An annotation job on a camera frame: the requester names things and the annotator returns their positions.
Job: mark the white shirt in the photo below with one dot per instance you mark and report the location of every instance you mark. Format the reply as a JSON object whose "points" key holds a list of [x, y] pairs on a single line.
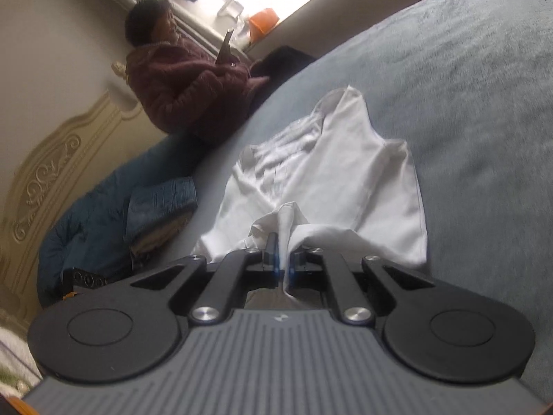
{"points": [[345, 181]]}

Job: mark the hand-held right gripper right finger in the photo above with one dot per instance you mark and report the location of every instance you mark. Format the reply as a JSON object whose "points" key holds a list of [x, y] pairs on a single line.
{"points": [[291, 270]]}

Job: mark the orange bag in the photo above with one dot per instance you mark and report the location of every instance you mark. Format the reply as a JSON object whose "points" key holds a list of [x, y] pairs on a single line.
{"points": [[263, 24]]}

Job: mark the folded blue jeans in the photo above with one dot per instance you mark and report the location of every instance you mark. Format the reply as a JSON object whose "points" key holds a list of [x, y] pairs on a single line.
{"points": [[160, 203]]}

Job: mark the folded beige pants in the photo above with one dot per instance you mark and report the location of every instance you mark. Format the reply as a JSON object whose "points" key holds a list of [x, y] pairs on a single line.
{"points": [[160, 235]]}

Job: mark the cream carved headboard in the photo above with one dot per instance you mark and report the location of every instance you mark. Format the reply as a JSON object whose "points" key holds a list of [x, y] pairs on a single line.
{"points": [[56, 160]]}

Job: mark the teal duvet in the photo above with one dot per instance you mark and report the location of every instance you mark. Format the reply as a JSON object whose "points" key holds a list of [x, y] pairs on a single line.
{"points": [[86, 233]]}

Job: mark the grey blanket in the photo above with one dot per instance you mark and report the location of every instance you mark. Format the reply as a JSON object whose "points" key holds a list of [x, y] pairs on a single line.
{"points": [[475, 116]]}

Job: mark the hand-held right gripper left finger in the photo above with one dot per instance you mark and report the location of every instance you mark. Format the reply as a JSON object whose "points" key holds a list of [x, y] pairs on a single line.
{"points": [[275, 268]]}

